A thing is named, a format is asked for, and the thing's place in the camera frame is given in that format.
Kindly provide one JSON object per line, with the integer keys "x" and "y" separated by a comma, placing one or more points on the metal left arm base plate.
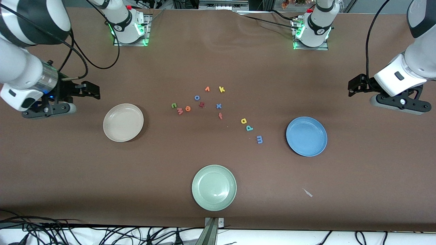
{"x": 311, "y": 48}

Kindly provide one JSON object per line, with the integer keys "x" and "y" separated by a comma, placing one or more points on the beige brown plate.
{"x": 122, "y": 122}

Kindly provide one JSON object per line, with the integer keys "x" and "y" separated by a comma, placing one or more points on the small white paper scrap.
{"x": 308, "y": 193}

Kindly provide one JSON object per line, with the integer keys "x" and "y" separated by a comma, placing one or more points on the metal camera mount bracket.
{"x": 213, "y": 231}

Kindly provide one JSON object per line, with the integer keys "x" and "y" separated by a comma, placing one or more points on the brown table cover sheet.
{"x": 218, "y": 153}

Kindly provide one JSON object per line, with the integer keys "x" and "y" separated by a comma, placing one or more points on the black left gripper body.
{"x": 365, "y": 84}

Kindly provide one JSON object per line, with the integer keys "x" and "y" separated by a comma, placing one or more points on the small orange object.
{"x": 285, "y": 3}

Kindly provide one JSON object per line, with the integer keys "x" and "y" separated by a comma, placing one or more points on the blue foam letter m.
{"x": 261, "y": 139}

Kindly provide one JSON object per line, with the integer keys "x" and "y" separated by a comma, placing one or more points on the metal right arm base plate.
{"x": 131, "y": 44}

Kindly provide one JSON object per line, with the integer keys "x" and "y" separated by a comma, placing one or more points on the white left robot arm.
{"x": 316, "y": 30}

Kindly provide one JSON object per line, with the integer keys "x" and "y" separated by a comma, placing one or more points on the pale green plate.
{"x": 214, "y": 188}

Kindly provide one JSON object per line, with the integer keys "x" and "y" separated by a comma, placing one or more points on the grey metal frame bar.
{"x": 221, "y": 5}

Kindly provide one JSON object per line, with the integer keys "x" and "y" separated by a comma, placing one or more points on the blue plate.
{"x": 306, "y": 136}

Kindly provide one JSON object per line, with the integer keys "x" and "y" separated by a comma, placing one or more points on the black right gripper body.
{"x": 66, "y": 91}

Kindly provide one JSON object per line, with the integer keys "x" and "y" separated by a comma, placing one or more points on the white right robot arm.
{"x": 20, "y": 68}

